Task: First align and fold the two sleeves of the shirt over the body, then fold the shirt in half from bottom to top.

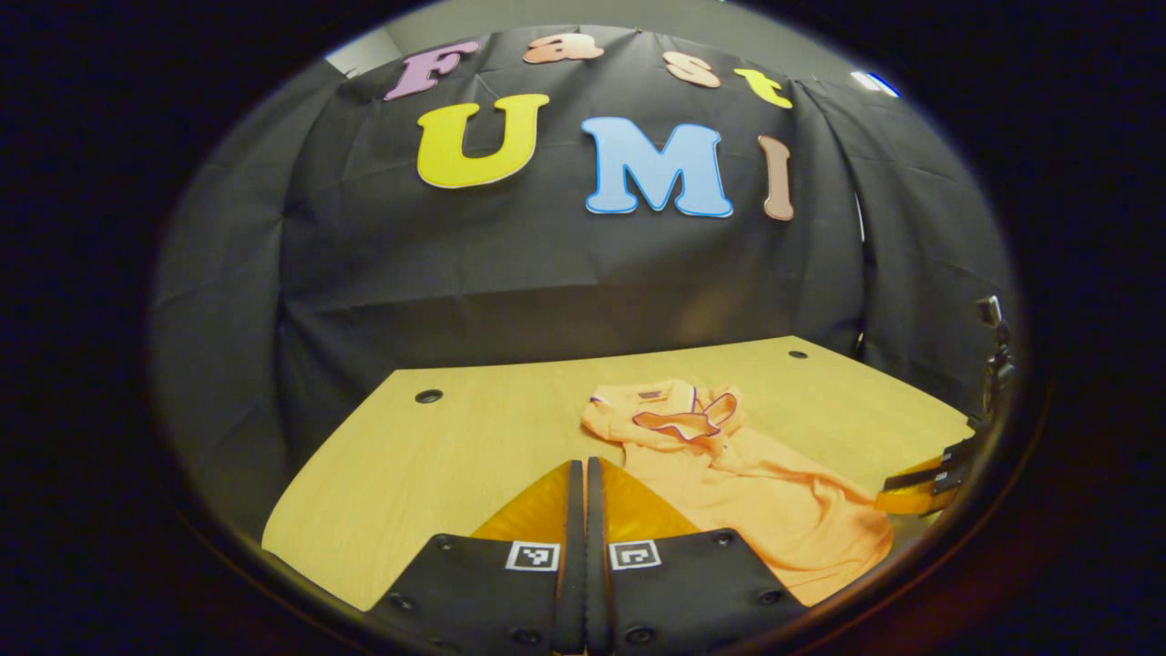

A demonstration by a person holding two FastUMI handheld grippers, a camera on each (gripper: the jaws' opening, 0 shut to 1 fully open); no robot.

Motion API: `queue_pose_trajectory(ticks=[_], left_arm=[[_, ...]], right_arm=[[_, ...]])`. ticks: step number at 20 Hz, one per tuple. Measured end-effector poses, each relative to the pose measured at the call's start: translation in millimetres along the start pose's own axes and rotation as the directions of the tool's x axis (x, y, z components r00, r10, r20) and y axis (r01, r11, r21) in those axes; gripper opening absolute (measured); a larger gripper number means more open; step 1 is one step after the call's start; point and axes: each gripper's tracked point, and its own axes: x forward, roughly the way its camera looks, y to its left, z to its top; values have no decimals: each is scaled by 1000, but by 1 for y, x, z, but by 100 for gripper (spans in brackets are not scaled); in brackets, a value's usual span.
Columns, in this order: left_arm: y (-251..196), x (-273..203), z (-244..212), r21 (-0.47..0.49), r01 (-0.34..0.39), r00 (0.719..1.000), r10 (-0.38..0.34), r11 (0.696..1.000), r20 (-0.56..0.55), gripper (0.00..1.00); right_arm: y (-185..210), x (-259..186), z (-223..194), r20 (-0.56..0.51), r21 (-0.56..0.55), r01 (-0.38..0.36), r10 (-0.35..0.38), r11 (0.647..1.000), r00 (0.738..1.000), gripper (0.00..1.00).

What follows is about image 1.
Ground orange T-shirt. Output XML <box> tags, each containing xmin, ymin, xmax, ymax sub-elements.
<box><xmin>581</xmin><ymin>378</ymin><xmax>895</xmax><ymax>608</ymax></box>

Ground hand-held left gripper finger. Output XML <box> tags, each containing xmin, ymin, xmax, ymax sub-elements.
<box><xmin>364</xmin><ymin>458</ymin><xmax>585</xmax><ymax>655</ymax></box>
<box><xmin>586</xmin><ymin>456</ymin><xmax>810</xmax><ymax>655</ymax></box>

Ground black backdrop cloth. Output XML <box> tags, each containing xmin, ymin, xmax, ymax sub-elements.
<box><xmin>150</xmin><ymin>26</ymin><xmax>1019</xmax><ymax>538</ymax></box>

